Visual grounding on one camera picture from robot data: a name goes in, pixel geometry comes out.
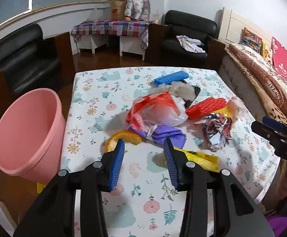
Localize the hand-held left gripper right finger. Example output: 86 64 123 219
164 137 275 237

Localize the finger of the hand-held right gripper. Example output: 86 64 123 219
251 120 283 144
262 116 287 137

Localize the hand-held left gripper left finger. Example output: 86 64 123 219
13 139 125 237

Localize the orange yellow peel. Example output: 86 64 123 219
104 130 144 153

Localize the purple plastic bag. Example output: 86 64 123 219
129 125 187 150

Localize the clear plastic wrap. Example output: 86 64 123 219
226 97 245 116

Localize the yellow plastic bag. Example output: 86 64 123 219
174 148 220 172

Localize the yellow foam net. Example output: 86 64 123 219
220 105 234 118

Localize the printed paper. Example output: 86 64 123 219
203 112 233 151

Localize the red foam net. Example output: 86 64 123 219
186 97 226 120

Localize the red plastic bag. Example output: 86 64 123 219
126 91 181 130

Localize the black foam net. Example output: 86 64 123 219
183 84 201 108

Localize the white foam net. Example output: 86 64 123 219
150 81 196 99

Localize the blue foam net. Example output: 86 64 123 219
154 71 189 86

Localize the pink plastic bucket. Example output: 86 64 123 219
0 87 67 183

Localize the brown patterned bed blanket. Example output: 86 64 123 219
220 52 287 129

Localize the brown dotted rolled quilt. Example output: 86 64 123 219
229 43 287 124

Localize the floral printed tablecloth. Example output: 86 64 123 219
59 66 281 237

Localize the pink floral pillow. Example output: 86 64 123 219
271 37 287 79

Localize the yellow patterned pillow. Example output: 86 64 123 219
261 42 274 60

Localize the colourful patterned pillow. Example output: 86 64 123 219
242 27 263 54

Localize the white bed headboard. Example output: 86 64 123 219
218 7 274 45

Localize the crumpled printed cloth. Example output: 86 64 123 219
176 35 206 53

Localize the white cabinet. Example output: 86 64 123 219
119 36 146 61
78 33 109 54

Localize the black leather armchair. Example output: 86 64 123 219
0 23 76 114
145 10 225 71

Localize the checked cloth covered desk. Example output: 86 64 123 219
71 20 150 48

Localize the brown paper bag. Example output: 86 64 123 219
110 0 128 21

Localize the child's printed puffer jacket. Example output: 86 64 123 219
124 0 151 20

